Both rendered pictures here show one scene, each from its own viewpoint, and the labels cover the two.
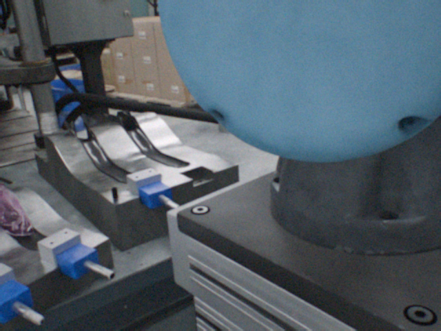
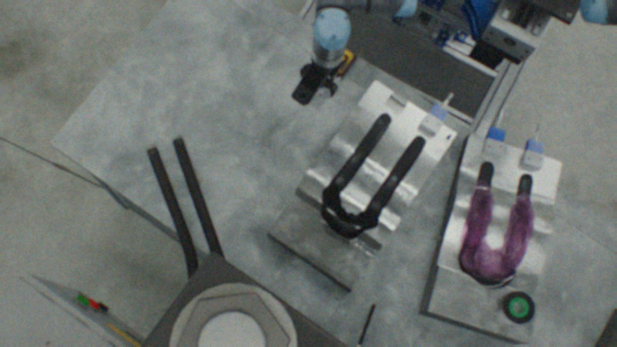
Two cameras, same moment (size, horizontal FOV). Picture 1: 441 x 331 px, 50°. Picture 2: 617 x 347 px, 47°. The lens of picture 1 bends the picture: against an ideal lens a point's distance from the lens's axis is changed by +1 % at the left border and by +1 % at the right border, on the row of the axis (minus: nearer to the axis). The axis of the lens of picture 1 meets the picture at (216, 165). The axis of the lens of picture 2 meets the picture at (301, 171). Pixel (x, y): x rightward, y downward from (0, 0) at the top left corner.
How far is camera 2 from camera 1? 208 cm
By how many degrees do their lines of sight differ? 78
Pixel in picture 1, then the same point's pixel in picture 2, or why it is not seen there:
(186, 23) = not seen: outside the picture
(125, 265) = (460, 133)
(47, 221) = (467, 179)
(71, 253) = (499, 137)
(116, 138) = (361, 185)
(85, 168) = (404, 191)
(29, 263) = (505, 161)
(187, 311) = not seen: hidden behind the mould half
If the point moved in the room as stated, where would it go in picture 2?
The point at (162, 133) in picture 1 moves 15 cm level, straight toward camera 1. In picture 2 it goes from (330, 157) to (380, 132)
